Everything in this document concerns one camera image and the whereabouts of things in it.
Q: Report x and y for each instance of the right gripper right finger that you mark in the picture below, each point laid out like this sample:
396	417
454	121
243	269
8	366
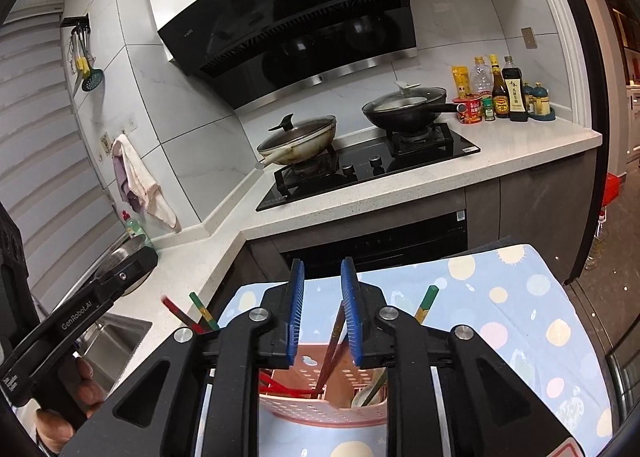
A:
368	344

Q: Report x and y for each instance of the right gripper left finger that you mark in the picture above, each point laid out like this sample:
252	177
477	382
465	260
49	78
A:
285	304

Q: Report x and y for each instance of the purple maroon chopstick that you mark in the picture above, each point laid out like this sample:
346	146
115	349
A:
330	351

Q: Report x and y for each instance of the green chopstick gold band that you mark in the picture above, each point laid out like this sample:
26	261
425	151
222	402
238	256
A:
209	323

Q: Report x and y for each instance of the long red chopstick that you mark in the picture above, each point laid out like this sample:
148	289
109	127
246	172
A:
269	385

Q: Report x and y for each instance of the bright red chopstick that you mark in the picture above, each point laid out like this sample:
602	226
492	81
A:
183	317

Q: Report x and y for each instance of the dark red chopstick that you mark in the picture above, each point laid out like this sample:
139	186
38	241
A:
342	346

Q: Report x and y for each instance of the brown chopstick gold band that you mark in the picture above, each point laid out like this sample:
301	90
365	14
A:
426	303

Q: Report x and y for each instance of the kitchen sink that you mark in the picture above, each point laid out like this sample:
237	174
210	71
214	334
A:
108	346

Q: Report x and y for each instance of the person's left hand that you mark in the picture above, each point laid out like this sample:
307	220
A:
79	389

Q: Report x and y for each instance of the pink perforated utensil holder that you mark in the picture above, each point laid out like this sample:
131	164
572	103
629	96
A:
333	407

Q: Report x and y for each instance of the black gas stove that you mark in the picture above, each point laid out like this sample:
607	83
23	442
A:
334	169

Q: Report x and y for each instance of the beige lidded pan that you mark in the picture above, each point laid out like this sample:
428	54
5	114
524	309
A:
292	142

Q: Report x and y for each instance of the green dish soap bottle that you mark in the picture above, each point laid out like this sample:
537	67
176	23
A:
135	230

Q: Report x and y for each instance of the hanging dish towel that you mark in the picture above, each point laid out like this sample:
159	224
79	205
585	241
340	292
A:
137	186

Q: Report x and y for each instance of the black lidded wok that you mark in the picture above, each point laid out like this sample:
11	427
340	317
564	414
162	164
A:
411	110

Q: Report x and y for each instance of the red instant noodle cup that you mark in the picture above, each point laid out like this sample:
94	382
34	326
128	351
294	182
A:
469	109

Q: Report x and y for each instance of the brown sauce bottle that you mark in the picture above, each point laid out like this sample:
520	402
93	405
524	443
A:
499	93

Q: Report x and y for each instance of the yellow seasoning packet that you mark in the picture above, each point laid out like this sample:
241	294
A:
462	81

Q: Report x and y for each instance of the clear oil bottle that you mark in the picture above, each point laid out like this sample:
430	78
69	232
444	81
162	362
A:
481	78

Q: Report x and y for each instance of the dark soy sauce bottle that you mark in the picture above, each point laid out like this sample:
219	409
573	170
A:
513	78

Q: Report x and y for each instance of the small teal jars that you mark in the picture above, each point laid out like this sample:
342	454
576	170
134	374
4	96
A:
538	102

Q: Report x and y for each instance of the hanging teal skimmer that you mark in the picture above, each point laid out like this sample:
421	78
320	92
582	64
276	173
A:
88	77

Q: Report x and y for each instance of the black range hood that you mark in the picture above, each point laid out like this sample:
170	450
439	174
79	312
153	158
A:
253	52

